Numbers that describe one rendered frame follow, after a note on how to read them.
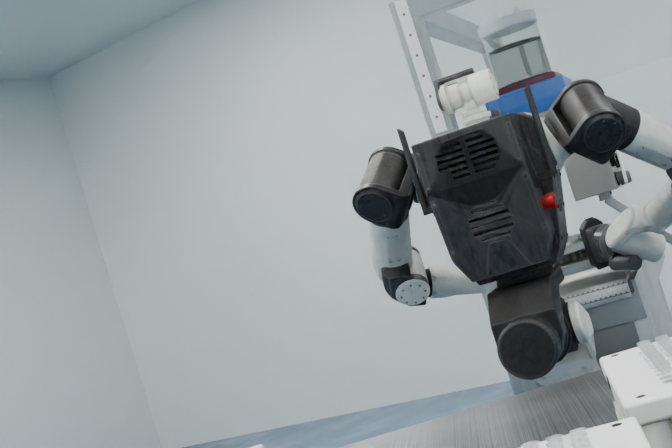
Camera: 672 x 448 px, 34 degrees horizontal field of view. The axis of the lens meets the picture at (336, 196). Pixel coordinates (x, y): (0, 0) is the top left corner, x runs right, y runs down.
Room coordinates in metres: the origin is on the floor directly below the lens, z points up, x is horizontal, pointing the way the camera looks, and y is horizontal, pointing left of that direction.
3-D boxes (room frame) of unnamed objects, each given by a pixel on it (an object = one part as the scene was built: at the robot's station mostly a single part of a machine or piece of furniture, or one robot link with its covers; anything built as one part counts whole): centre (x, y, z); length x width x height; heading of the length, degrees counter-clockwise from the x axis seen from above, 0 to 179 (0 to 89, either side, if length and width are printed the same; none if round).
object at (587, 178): (2.72, -0.63, 1.11); 0.22 x 0.11 x 0.20; 161
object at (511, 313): (2.16, -0.29, 0.82); 0.28 x 0.13 x 0.18; 162
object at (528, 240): (2.19, -0.30, 1.09); 0.34 x 0.30 x 0.36; 72
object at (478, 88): (2.25, -0.33, 1.29); 0.10 x 0.07 x 0.09; 72
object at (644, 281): (3.31, -0.70, 0.74); 1.30 x 0.29 x 0.10; 161
